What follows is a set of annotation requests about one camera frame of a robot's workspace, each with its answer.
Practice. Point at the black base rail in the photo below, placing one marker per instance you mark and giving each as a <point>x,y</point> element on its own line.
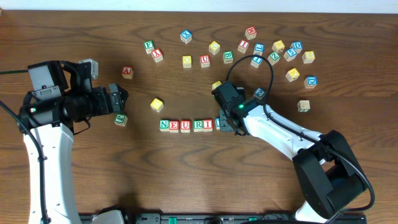
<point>155,218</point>

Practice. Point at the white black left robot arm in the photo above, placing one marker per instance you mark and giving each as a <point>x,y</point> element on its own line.
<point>63,95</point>

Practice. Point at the red H wooden block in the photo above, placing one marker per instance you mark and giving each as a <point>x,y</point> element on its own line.
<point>250,33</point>

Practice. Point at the blue T wooden block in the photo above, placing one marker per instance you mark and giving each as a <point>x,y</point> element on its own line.
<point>256,61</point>

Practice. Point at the green F wooden block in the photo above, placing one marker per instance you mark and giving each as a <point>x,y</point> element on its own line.
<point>149,46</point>

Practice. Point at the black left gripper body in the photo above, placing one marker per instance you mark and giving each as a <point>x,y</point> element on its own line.
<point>112,98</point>

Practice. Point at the blue D block near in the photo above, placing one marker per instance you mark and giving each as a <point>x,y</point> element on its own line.
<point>310,82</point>

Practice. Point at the blue L wooden block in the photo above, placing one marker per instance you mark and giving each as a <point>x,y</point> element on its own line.
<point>258,49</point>

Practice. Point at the green B wooden block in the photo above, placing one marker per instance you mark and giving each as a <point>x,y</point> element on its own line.
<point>228,56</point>

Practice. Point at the yellow O wooden block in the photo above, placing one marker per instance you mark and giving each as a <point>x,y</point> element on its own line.
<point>187,61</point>

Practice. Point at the yellow block with picture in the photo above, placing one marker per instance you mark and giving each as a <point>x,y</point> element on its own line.
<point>292,74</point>

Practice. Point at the blue D block far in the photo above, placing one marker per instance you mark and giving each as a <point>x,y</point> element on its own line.
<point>297,46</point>

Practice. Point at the red u block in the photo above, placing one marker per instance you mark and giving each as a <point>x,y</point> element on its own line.
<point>185,126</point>
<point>205,61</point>

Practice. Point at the yellow 2 wooden block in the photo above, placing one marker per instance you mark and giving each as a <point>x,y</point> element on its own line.
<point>157,105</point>

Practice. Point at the yellow 8 wooden block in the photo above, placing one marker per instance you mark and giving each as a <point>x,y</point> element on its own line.
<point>308,57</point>

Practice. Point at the green J wooden block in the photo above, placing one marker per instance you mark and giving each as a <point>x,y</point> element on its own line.
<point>120,119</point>

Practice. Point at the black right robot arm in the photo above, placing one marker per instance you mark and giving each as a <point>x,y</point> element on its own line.
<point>328,173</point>

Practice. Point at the blue 5 wooden block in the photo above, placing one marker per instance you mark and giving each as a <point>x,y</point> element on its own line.
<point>290,54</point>

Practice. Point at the green Z wooden block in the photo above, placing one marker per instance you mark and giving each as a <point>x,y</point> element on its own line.
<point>273,58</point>

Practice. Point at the green N wooden block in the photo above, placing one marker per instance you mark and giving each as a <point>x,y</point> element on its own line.
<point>164,125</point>

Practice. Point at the blue X wooden block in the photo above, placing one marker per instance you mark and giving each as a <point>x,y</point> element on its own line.
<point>186,36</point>

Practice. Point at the blue d block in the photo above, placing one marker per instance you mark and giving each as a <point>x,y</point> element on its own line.
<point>310,82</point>
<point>297,46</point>

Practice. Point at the red i block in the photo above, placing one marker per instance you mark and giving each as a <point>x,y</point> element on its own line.
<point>207,125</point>
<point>243,46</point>

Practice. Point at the red X wooden block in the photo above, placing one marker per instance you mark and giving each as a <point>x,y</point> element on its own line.
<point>157,55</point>

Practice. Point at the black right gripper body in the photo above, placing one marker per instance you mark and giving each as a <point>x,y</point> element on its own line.
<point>226,121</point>

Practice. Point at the blue 2 wooden block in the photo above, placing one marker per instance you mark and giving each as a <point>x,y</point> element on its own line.
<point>259,93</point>

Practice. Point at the green 7 wooden block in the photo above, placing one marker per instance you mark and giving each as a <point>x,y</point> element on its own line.
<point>303,106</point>

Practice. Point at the blue P wooden block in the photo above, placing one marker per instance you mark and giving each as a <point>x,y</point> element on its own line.
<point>217,121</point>

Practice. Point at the yellow block near Z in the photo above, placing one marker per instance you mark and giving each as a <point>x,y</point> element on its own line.
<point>278,46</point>

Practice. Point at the yellow block upper middle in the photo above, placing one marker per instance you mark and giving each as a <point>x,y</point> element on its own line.
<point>214,47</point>

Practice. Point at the red E wooden block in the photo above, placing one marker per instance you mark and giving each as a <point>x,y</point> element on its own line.
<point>173,126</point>

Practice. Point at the yellow block lower middle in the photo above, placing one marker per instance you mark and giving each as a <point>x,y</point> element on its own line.
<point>216,84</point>

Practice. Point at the red A wooden block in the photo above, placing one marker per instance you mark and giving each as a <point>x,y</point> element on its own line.
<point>127,72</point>

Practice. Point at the green R wooden block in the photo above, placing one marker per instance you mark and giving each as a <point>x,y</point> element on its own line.
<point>198,126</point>

